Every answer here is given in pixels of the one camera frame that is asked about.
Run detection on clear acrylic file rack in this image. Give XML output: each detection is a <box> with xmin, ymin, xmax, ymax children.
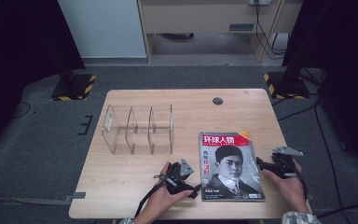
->
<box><xmin>101</xmin><ymin>104</ymin><xmax>174</xmax><ymax>156</ymax></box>

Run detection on magazine with portrait cover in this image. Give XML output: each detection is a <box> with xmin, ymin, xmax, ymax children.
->
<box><xmin>198</xmin><ymin>130</ymin><xmax>266</xmax><ymax>203</ymax></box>

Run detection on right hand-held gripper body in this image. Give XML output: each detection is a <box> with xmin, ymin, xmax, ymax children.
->
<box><xmin>271</xmin><ymin>146</ymin><xmax>304</xmax><ymax>180</ymax></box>

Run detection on person's left hand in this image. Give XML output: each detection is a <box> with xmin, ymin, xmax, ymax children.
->
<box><xmin>140</xmin><ymin>161</ymin><xmax>194</xmax><ymax>220</ymax></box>

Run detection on thick black floor cable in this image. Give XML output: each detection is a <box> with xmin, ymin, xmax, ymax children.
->
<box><xmin>316</xmin><ymin>203</ymin><xmax>358</xmax><ymax>219</ymax></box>

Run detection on white power strip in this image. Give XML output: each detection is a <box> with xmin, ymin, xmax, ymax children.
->
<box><xmin>248</xmin><ymin>0</ymin><xmax>273</xmax><ymax>7</ymax></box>

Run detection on black cables under desk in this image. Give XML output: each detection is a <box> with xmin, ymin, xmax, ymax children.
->
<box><xmin>254</xmin><ymin>0</ymin><xmax>288</xmax><ymax>61</ymax></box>

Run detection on striped black stand base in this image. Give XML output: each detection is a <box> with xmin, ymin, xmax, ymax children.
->
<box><xmin>263</xmin><ymin>70</ymin><xmax>311</xmax><ymax>101</ymax></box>
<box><xmin>50</xmin><ymin>72</ymin><xmax>98</xmax><ymax>103</ymax></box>

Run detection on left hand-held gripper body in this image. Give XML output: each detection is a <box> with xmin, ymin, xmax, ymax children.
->
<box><xmin>153</xmin><ymin>159</ymin><xmax>198</xmax><ymax>196</ymax></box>

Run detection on person's right hand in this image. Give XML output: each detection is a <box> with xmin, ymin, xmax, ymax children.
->
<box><xmin>262</xmin><ymin>160</ymin><xmax>310</xmax><ymax>216</ymax></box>

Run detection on right hand-held gripper cable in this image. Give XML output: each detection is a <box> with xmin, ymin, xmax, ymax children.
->
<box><xmin>292</xmin><ymin>166</ymin><xmax>310</xmax><ymax>201</ymax></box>

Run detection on light wooden desk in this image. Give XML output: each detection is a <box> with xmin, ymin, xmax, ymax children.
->
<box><xmin>136</xmin><ymin>0</ymin><xmax>304</xmax><ymax>65</ymax></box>

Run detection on dark curtain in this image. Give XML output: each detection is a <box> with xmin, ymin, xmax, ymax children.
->
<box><xmin>0</xmin><ymin>0</ymin><xmax>87</xmax><ymax>158</ymax></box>
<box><xmin>281</xmin><ymin>0</ymin><xmax>358</xmax><ymax>179</ymax></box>

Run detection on white cabinet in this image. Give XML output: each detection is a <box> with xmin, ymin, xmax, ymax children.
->
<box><xmin>57</xmin><ymin>0</ymin><xmax>148</xmax><ymax>60</ymax></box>

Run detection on thin black looped floor cable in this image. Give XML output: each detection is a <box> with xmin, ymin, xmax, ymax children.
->
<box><xmin>11</xmin><ymin>101</ymin><xmax>33</xmax><ymax>119</ymax></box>

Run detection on long black floor cable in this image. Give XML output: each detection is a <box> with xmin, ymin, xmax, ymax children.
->
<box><xmin>277</xmin><ymin>98</ymin><xmax>347</xmax><ymax>217</ymax></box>

